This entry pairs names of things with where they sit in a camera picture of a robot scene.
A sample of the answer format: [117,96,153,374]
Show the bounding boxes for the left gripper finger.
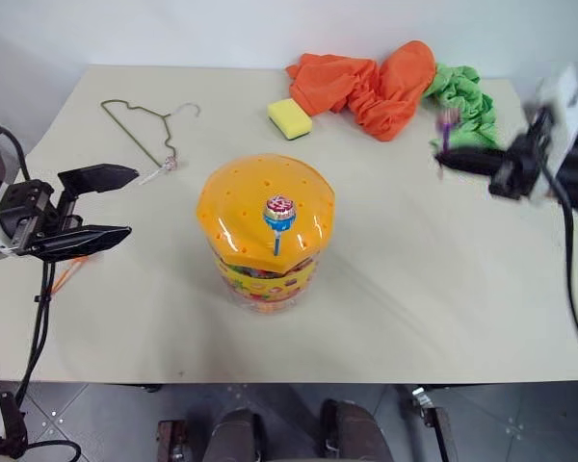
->
[27,223,133,262]
[57,163,141,217]

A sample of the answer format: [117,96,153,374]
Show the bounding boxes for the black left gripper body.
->
[0,179,86,257]

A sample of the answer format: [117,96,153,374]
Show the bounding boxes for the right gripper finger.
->
[435,147,508,164]
[436,159,505,178]

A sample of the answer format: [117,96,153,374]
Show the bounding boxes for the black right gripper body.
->
[488,106,561,201]

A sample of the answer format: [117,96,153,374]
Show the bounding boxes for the purple stick lollipop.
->
[435,106,463,156]

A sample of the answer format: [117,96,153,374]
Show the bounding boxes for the orange-lidded lollipop jar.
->
[195,152,337,316]

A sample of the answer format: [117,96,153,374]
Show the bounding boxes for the green cloth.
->
[421,62,501,151]

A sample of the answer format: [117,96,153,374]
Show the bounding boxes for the white stick pink lollipop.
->
[139,154,180,187]

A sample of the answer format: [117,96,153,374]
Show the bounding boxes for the orange cloth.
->
[285,39,437,142]

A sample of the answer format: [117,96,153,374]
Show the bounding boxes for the blue pink wrapped lollipop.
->
[262,193,298,256]

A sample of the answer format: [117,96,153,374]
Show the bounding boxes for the yellow sponge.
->
[267,98,314,141]

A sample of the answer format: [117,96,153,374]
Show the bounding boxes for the reddish brown block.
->
[156,419,190,462]

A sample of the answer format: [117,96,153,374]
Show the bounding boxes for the dark rounded shape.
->
[205,407,272,462]
[320,398,392,462]

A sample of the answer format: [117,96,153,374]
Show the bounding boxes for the black metal table leg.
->
[397,384,460,462]

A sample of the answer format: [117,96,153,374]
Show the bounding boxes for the thin orange wires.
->
[52,257,91,295]

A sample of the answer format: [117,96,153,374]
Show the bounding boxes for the olive wire clothes hanger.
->
[100,98,202,166]

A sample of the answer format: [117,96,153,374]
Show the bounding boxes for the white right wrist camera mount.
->
[534,64,578,166]

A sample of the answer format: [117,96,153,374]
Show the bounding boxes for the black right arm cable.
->
[541,166,578,386]

